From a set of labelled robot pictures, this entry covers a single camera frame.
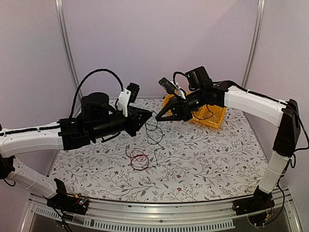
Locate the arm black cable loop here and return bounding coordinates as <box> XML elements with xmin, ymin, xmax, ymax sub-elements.
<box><xmin>69</xmin><ymin>68</ymin><xmax>124</xmax><ymax>119</ymax></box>
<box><xmin>172</xmin><ymin>71</ymin><xmax>188</xmax><ymax>85</ymax></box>

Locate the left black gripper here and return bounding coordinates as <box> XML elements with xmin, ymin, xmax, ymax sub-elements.
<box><xmin>91</xmin><ymin>106</ymin><xmax>152</xmax><ymax>140</ymax></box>

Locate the floral table mat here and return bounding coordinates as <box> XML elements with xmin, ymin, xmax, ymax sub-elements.
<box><xmin>50</xmin><ymin>109</ymin><xmax>267</xmax><ymax>203</ymax></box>

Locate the red cable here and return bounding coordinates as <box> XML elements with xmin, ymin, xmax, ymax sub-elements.
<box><xmin>125</xmin><ymin>145</ymin><xmax>150</xmax><ymax>171</ymax></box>

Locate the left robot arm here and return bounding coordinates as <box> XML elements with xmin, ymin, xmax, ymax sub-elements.
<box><xmin>0</xmin><ymin>89</ymin><xmax>152</xmax><ymax>210</ymax></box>

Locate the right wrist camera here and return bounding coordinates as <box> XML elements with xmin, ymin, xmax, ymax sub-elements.
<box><xmin>158</xmin><ymin>77</ymin><xmax>186</xmax><ymax>99</ymax></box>

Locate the right aluminium frame post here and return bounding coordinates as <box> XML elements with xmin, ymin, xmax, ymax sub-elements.
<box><xmin>241</xmin><ymin>0</ymin><xmax>266</xmax><ymax>88</ymax></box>

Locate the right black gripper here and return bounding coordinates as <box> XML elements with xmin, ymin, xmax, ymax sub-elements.
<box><xmin>155</xmin><ymin>88</ymin><xmax>205</xmax><ymax>122</ymax></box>

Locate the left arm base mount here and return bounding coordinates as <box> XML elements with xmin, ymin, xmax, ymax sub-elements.
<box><xmin>47</xmin><ymin>178</ymin><xmax>89</xmax><ymax>215</ymax></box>

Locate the left aluminium frame post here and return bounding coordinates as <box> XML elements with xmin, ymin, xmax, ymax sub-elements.
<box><xmin>55</xmin><ymin>0</ymin><xmax>82</xmax><ymax>90</ymax></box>

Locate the yellow three-compartment bin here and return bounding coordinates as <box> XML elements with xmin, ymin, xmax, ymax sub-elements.
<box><xmin>162</xmin><ymin>93</ymin><xmax>226</xmax><ymax>129</ymax></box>

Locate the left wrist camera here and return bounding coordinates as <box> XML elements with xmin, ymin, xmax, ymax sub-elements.
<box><xmin>115</xmin><ymin>83</ymin><xmax>140</xmax><ymax>117</ymax></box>

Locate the aluminium frame post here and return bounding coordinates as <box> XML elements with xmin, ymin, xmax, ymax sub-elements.
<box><xmin>241</xmin><ymin>0</ymin><xmax>266</xmax><ymax>88</ymax></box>
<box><xmin>55</xmin><ymin>0</ymin><xmax>82</xmax><ymax>90</ymax></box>

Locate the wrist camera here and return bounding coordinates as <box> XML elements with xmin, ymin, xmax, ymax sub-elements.
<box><xmin>158</xmin><ymin>77</ymin><xmax>186</xmax><ymax>99</ymax></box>
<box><xmin>115</xmin><ymin>83</ymin><xmax>140</xmax><ymax>117</ymax></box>

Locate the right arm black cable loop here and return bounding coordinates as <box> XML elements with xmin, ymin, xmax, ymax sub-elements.
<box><xmin>172</xmin><ymin>71</ymin><xmax>188</xmax><ymax>85</ymax></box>

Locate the aluminium front rail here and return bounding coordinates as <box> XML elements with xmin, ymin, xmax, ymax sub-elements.
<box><xmin>22</xmin><ymin>188</ymin><xmax>304</xmax><ymax>232</ymax></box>

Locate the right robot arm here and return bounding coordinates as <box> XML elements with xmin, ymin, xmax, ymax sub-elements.
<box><xmin>155</xmin><ymin>66</ymin><xmax>305</xmax><ymax>211</ymax></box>

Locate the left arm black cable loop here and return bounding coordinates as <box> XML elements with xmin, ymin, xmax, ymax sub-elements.
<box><xmin>69</xmin><ymin>68</ymin><xmax>124</xmax><ymax>119</ymax></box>

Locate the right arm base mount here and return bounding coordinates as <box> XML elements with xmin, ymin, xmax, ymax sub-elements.
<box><xmin>232</xmin><ymin>187</ymin><xmax>275</xmax><ymax>227</ymax></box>

